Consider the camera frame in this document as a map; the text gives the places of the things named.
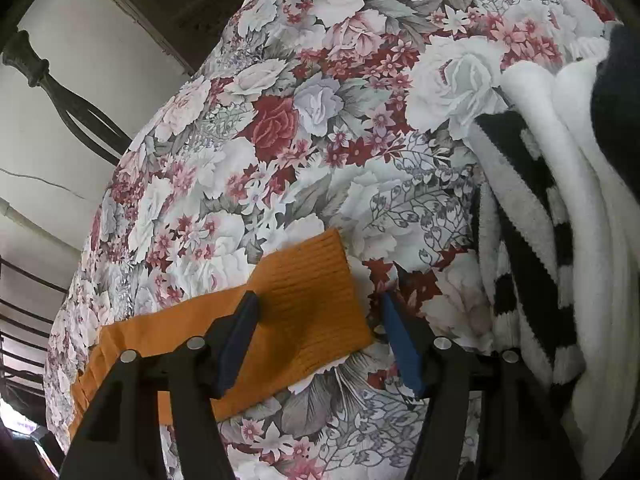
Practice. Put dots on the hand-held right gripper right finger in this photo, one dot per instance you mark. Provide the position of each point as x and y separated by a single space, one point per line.
403 347

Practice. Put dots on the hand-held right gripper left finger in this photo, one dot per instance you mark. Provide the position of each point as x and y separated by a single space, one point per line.
234 347

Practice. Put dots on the orange knit garment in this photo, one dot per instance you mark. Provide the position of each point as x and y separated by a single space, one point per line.
300 310

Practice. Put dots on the black and white striped sweater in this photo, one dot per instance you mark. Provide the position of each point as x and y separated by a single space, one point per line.
520 240

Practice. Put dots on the black and white striped garment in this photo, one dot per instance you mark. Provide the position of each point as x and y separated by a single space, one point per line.
595 240

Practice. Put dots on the floral printed bedsheet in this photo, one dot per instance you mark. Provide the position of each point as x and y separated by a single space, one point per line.
310 125

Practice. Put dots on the dark navy cloth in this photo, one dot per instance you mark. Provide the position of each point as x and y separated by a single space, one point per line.
617 110

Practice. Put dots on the grey wall pipe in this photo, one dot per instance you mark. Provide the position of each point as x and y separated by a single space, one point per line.
35 220

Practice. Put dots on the carved dark wooden post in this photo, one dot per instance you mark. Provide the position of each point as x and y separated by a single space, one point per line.
65 95

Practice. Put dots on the dark wooden carved frame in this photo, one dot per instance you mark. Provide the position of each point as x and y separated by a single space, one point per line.
190 5

